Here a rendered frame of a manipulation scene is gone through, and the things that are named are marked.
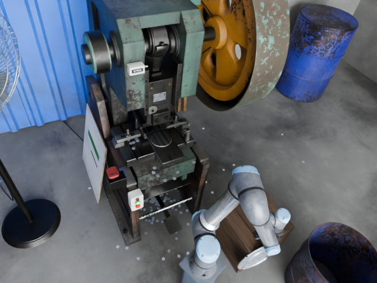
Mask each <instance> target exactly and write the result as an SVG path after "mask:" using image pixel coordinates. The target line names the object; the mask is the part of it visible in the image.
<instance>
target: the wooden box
mask: <svg viewBox="0 0 377 283"><path fill-rule="evenodd" d="M264 191H265V190H264ZM265 193H266V198H267V201H268V208H269V212H276V211H277V210H279V207H278V206H277V204H276V203H275V202H274V200H272V198H271V197H270V196H269V195H268V193H267V192H266V191H265ZM294 227H295V226H294V225H293V223H292V222H291V221H290V220H289V222H288V223H287V224H286V225H285V227H284V229H285V231H284V232H283V234H282V239H281V241H280V242H278V243H279V246H281V245H282V243H283V242H284V241H285V239H286V237H287V236H288V235H289V233H290V232H291V231H292V230H293V228H294ZM253 231H256V229H255V228H254V226H253V225H252V224H251V223H250V222H249V220H248V218H247V217H246V215H245V213H244V211H243V209H242V207H241V205H240V204H239V205H238V206H237V207H236V208H234V209H233V210H232V211H231V212H230V213H229V214H228V215H227V216H226V217H225V218H224V219H222V220H221V222H220V225H219V227H218V228H217V229H216V231H215V234H216V238H217V240H218V241H219V244H220V247H221V249H222V251H223V252H224V254H225V255H226V257H227V258H228V260H229V262H230V263H231V265H232V267H233V268H234V269H235V271H236V273H238V272H240V271H242V270H243V269H240V270H239V269H238V267H237V266H238V264H239V262H240V261H241V260H242V259H243V258H244V257H248V256H247V255H248V254H249V253H251V252H253V251H254V250H256V249H258V248H260V247H262V246H264V245H263V243H262V241H261V239H258V240H255V238H254V236H253Z"/></svg>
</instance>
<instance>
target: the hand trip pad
mask: <svg viewBox="0 0 377 283"><path fill-rule="evenodd" d="M106 173H107V176H108V178H109V179H113V178H116V177H119V172H118V170H117V167H115V166H113V167H110V168H107V169H106Z"/></svg>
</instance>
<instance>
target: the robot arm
mask: <svg viewBox="0 0 377 283"><path fill-rule="evenodd" d="M232 177H233V179H232V180H231V181H230V182H229V183H228V189H227V190H226V191H225V192H224V193H223V194H222V195H221V196H220V198H219V199H218V200H217V201H216V202H215V203H214V204H213V205H212V206H211V207H210V208H209V209H208V210H206V209H202V210H199V211H197V212H195V213H194V214H193V215H192V219H191V224H192V230H193V235H194V243H195V252H194V253H193V254H192V255H191V257H190V261H189V267H190V270H191V272H192V273H193V274H194V275H195V276H196V277H198V278H200V279H208V278H210V277H212V276H213V275H214V273H215V272H216V269H217V258H218V257H219V254H220V244H219V241H218V240H217V238H216V234H215V231H216V229H217V228H218V227H219V225H220V222H221V220H222V219H224V218H225V217H226V216H227V215H228V214H229V213H230V212H231V211H232V210H233V209H234V208H236V207H237V206H238V205H239V204H240V205H241V207H242V209H243V211H244V213H245V215H246V217H247V218H248V220H249V222H250V223H251V224H252V225H253V226H254V228H255V229H256V231H253V236H254V238H255V240H258V239H261V241H262V243H263V245H264V247H263V248H264V250H265V252H266V254H267V255H276V254H278V253H279V252H280V251H281V249H280V246H279V243H278V242H280V241H281V239H282V234H283V232H284V231H285V229H284V227H285V225H286V224H287V223H288V222H289V219H290V217H291V215H290V213H289V211H288V210H286V209H284V208H280V209H279V210H277V211H276V212H269V208H268V201H267V198H266V193H265V191H264V188H263V185H262V182H261V179H260V174H259V173H258V170H257V169H256V168H255V167H254V166H250V165H244V166H239V167H237V168H235V169H234V170H233V171H232ZM279 236H281V237H279ZM279 239H280V240H279Z"/></svg>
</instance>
